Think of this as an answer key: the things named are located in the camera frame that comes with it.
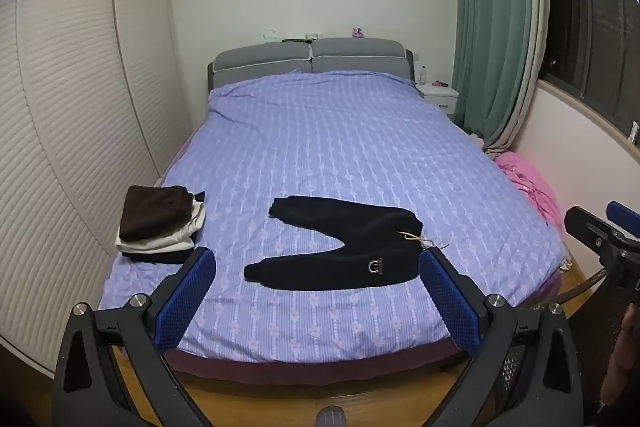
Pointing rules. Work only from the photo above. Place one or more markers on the white nightstand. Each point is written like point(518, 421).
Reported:
point(440, 97)

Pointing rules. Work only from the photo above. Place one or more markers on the person's right hand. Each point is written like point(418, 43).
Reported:
point(625, 367)

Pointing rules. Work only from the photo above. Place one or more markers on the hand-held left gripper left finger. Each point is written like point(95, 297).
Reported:
point(187, 292)

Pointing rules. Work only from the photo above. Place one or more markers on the dark window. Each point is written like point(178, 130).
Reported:
point(590, 27)

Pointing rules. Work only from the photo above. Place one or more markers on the white tissue pack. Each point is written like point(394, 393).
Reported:
point(270, 36)

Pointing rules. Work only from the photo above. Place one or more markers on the purple floral bedsheet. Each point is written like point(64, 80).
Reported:
point(325, 142)

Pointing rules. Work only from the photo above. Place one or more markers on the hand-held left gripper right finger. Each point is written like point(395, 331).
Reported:
point(447, 294)

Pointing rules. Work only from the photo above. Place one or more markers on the clear plastic bottle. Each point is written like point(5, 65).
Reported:
point(423, 74)

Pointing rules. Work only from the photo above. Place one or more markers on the pink crumpled blanket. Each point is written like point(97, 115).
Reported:
point(532, 184)

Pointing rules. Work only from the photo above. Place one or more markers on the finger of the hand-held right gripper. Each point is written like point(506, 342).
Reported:
point(590, 227)
point(625, 218)

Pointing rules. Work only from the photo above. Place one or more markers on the flat black device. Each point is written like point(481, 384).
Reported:
point(295, 40)

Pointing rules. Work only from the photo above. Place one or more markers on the folded brown pants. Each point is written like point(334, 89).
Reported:
point(152, 212)

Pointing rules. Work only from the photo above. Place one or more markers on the small pink toy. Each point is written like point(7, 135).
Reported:
point(357, 33)

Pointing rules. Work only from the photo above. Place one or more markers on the folded white garment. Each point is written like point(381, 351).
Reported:
point(185, 232)

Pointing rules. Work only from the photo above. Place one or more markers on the white louvered wardrobe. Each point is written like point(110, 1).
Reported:
point(65, 107)

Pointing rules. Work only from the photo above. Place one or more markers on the green curtain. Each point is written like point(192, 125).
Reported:
point(487, 17)

